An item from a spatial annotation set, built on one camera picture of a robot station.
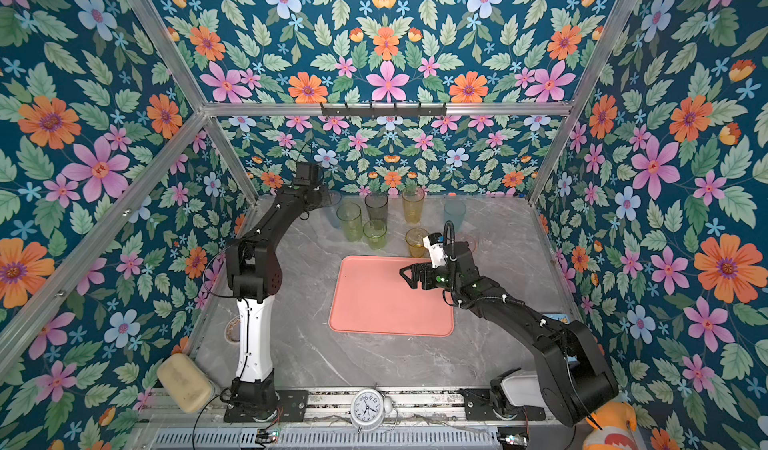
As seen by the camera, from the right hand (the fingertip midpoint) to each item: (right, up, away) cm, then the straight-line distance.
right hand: (412, 267), depth 84 cm
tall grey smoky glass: (-12, +19, +18) cm, 29 cm away
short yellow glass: (+1, +7, +18) cm, 19 cm away
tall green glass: (-22, +15, +21) cm, 33 cm away
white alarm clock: (-11, -32, -14) cm, 36 cm away
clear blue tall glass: (-28, +17, +20) cm, 38 cm away
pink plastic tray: (-13, -11, +12) cm, 21 cm away
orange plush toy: (+45, -33, -18) cm, 59 cm away
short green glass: (-12, +9, +21) cm, 26 cm away
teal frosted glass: (+15, +17, +18) cm, 29 cm away
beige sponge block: (-57, -28, -10) cm, 65 cm away
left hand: (-30, +25, +17) cm, 43 cm away
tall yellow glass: (+1, +20, +21) cm, 28 cm away
